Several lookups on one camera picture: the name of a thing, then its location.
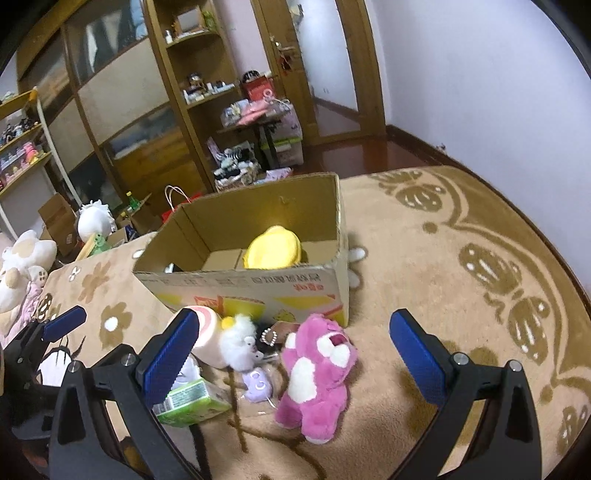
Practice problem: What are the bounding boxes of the large white plush toy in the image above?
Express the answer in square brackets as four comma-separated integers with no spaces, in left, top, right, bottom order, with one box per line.
[0,228,59,326]

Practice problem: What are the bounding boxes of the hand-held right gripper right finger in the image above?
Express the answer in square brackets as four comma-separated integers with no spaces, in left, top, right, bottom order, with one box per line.
[389,309,542,480]

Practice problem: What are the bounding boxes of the white carton box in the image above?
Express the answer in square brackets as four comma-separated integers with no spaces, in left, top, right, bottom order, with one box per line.
[271,110,305,168]

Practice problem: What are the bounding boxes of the wooden wardrobe with glass doors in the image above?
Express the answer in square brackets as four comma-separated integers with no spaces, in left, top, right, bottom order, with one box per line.
[16,0,206,204]

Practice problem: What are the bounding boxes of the wooden door with glass pane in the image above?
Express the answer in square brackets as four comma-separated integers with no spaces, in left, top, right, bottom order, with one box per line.
[250,0,387,145]

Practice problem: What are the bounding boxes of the yellow wall shelf with figurines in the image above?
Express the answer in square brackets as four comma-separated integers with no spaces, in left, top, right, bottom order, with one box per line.
[0,89,55,197]

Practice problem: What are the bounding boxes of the small dark side table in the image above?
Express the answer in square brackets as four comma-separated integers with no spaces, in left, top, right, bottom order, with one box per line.
[217,115,289,172]

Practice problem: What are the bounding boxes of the pink cloth packets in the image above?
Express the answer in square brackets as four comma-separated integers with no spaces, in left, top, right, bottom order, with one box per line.
[236,99,280,126]

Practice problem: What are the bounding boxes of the basket of striped socks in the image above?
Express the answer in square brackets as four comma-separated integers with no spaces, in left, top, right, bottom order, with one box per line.
[211,141,260,191]

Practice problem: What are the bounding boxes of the white pole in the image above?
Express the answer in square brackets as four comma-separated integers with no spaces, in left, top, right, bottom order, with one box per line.
[36,98,78,206]

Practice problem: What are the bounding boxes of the green frog toy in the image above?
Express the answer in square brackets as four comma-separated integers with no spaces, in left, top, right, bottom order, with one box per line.
[84,232,112,258]

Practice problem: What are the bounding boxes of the pink swirl roll plush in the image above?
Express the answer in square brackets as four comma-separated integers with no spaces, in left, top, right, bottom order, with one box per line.
[190,305,227,369]

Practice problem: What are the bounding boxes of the white fluffy plush toy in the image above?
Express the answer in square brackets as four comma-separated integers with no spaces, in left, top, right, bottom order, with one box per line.
[218,314,264,372]

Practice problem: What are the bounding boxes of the pink bear plush toy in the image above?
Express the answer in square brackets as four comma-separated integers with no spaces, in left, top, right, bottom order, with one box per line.
[274,313,360,445]

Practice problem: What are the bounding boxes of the small purple plush keychain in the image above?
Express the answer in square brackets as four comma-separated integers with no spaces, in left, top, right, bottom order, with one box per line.
[241,366,274,401]

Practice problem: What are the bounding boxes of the yellow plush toy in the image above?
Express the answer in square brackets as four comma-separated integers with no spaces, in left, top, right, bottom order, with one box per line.
[243,224,303,270]

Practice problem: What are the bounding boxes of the red paper bag white handles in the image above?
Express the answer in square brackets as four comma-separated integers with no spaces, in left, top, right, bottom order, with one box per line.
[161,185,205,224]

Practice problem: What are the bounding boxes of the open brown cardboard box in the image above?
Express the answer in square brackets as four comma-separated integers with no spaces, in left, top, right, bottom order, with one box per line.
[38,193,79,258]

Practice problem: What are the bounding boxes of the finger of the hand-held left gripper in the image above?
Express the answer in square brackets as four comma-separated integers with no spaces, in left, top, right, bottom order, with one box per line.
[7,305,88,366]

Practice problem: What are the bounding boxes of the wooden corner shelf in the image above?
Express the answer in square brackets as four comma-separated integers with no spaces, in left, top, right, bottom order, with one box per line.
[142,0,262,195]

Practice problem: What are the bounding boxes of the green tissue packet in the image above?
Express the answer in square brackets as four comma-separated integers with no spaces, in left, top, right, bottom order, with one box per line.
[152,359,232,428]

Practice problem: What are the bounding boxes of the red box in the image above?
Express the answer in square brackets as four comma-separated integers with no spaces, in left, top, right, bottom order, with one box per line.
[241,75,276,103]

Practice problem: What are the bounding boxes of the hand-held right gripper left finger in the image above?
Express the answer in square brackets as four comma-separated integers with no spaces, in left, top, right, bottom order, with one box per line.
[48,308,204,480]

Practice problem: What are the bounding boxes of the white round plush doll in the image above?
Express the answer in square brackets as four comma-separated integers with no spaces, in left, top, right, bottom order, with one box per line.
[75,198,117,244]

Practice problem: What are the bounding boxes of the beige patterned blanket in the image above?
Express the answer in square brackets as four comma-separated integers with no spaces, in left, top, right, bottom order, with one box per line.
[34,165,591,480]

